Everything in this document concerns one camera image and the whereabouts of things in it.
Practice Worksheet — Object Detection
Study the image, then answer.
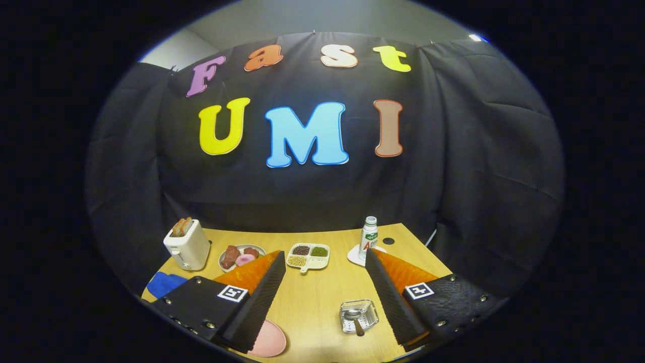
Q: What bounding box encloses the blue towel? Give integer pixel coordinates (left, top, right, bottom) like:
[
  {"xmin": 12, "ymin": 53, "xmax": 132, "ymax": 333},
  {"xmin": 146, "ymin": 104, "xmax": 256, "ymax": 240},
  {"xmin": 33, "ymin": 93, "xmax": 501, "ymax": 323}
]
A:
[{"xmin": 147, "ymin": 272, "xmax": 188, "ymax": 299}]

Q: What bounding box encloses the white divided dish with beans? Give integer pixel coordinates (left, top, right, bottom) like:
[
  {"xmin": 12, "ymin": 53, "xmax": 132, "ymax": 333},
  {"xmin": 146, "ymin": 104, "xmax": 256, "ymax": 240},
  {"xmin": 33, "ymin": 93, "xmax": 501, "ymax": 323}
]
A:
[{"xmin": 286, "ymin": 243, "xmax": 331, "ymax": 274}]

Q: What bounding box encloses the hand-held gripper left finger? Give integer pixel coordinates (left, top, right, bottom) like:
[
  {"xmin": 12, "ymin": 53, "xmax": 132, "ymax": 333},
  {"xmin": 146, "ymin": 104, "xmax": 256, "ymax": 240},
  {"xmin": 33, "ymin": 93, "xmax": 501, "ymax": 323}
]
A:
[{"xmin": 150, "ymin": 250, "xmax": 287, "ymax": 354}]

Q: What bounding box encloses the black backdrop cloth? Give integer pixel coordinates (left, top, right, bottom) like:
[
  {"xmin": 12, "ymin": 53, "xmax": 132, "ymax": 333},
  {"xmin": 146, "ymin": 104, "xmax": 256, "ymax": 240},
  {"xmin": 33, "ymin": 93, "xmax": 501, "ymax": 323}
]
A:
[{"xmin": 85, "ymin": 31, "xmax": 565, "ymax": 303}]

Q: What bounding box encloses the white bottle with green label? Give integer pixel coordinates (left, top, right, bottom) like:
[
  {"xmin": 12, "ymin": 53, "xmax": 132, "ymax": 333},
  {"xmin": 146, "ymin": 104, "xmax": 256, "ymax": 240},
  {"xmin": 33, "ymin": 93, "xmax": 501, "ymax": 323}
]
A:
[{"xmin": 359, "ymin": 216, "xmax": 378, "ymax": 260}]

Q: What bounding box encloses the wooden-handled metal spoon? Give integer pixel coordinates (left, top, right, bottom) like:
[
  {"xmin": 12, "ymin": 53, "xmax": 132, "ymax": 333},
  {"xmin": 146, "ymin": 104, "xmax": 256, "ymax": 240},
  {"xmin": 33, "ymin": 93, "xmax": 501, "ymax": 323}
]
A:
[{"xmin": 344, "ymin": 309, "xmax": 365, "ymax": 337}]

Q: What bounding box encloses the white oval food plate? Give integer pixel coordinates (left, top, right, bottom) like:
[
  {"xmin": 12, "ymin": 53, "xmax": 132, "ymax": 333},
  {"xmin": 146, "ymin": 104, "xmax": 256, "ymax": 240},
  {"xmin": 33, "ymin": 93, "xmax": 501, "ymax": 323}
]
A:
[{"xmin": 218, "ymin": 244, "xmax": 267, "ymax": 273}]

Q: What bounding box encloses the white coaster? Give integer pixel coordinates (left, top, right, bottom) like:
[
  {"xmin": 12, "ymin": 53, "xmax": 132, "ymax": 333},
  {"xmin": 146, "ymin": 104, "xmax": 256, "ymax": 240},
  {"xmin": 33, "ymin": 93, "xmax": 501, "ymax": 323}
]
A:
[{"xmin": 347, "ymin": 244, "xmax": 388, "ymax": 267}]

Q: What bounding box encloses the metal wire basket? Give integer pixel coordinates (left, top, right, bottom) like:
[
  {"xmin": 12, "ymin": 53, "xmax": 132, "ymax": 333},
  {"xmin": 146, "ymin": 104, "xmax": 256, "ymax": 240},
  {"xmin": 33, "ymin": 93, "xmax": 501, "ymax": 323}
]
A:
[{"xmin": 340, "ymin": 299, "xmax": 379, "ymax": 335}]

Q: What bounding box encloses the white toaster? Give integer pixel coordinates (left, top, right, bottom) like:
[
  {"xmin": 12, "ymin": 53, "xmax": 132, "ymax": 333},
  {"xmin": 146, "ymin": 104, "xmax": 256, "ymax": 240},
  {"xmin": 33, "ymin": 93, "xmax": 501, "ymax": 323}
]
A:
[{"xmin": 163, "ymin": 219, "xmax": 211, "ymax": 271}]

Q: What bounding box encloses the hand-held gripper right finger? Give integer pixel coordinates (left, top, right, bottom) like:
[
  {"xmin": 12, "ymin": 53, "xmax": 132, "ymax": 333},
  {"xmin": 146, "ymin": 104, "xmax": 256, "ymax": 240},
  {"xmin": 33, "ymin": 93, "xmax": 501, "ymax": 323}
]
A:
[{"xmin": 365, "ymin": 247, "xmax": 509, "ymax": 352}]

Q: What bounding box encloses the pink plate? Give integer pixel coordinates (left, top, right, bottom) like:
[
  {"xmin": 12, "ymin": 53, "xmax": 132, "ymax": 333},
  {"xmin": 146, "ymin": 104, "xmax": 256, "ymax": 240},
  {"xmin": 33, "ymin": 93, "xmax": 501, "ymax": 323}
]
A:
[{"xmin": 247, "ymin": 319, "xmax": 287, "ymax": 357}]

